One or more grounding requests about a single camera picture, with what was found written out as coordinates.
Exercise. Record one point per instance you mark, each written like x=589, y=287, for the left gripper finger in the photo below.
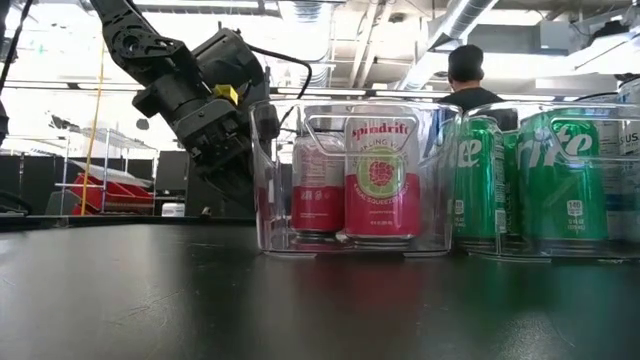
x=268, y=121

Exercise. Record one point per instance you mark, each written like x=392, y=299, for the red white Spindrift can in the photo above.
x=382, y=210
x=317, y=210

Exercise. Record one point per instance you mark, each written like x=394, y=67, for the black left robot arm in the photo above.
x=145, y=50

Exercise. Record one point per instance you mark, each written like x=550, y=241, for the ceiling light strip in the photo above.
x=330, y=92
x=410, y=94
x=50, y=86
x=525, y=97

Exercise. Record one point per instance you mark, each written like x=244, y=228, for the small white container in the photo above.
x=173, y=209

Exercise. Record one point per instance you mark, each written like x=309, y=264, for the red storage bins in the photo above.
x=115, y=197

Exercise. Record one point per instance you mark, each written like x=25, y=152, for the person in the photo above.
x=466, y=65

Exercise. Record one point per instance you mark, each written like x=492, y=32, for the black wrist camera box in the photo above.
x=225, y=55

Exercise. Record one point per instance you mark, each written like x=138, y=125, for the silver ventilation duct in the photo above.
x=450, y=25
x=310, y=45

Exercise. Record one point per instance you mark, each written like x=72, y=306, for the black low wall panel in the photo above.
x=30, y=185

